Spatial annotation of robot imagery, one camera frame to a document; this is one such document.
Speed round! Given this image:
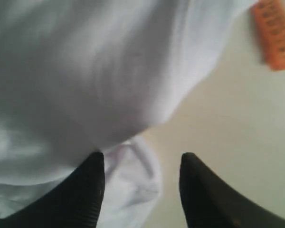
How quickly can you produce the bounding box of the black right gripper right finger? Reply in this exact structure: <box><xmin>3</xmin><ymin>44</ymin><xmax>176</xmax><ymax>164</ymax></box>
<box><xmin>179</xmin><ymin>152</ymin><xmax>285</xmax><ymax>228</ymax></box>

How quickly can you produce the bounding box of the white t-shirt with red lettering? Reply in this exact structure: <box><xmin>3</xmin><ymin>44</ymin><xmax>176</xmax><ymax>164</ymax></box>
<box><xmin>0</xmin><ymin>0</ymin><xmax>254</xmax><ymax>228</ymax></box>

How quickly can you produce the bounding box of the orange garment tag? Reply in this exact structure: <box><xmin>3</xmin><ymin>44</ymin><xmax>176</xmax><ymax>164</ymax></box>
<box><xmin>251</xmin><ymin>0</ymin><xmax>285</xmax><ymax>71</ymax></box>

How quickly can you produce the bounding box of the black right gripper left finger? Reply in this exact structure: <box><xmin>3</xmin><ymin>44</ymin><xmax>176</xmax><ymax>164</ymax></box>
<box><xmin>0</xmin><ymin>152</ymin><xmax>105</xmax><ymax>228</ymax></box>

